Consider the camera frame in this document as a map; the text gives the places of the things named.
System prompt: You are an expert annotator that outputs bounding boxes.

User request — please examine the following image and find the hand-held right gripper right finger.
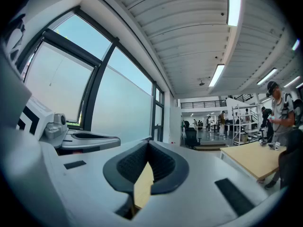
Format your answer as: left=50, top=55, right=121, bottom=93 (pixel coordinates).
left=132, top=140, right=285, bottom=224

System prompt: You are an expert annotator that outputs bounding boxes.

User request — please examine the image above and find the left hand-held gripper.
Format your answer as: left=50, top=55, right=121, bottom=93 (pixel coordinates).
left=16, top=96, right=122, bottom=151

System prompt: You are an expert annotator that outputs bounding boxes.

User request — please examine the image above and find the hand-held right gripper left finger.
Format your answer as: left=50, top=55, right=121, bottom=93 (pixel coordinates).
left=41, top=140, right=150, bottom=224

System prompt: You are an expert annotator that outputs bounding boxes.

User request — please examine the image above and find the black office chair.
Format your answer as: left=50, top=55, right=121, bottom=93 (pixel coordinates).
left=184, top=127, right=202, bottom=150

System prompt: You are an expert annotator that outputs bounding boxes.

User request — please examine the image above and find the white roller blind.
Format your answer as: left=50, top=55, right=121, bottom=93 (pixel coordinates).
left=90, top=64, right=152, bottom=142
left=24, top=41, right=96, bottom=124

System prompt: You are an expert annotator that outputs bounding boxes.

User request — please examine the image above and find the white metal shelving rack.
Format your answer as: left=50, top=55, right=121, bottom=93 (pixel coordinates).
left=231, top=104, right=264, bottom=147

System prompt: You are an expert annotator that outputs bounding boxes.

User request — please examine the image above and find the black balcony railing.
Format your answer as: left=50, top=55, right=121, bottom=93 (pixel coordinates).
left=180, top=99, right=227, bottom=109

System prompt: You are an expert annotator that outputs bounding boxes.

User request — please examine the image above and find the white device on table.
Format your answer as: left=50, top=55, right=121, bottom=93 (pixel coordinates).
left=267, top=141, right=282, bottom=151

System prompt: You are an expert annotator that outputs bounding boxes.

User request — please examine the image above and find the black chair backrest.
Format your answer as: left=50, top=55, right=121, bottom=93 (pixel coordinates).
left=278, top=128, right=303, bottom=190

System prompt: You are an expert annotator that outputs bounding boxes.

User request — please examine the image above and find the long ceiling light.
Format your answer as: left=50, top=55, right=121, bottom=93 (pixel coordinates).
left=208, top=63, right=225, bottom=88
left=226, top=0, right=242, bottom=27
left=256, top=68, right=279, bottom=86
left=283, top=75, right=302, bottom=88

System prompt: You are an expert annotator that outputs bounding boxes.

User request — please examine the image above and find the black window frame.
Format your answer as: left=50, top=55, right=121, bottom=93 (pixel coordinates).
left=16, top=5, right=165, bottom=143

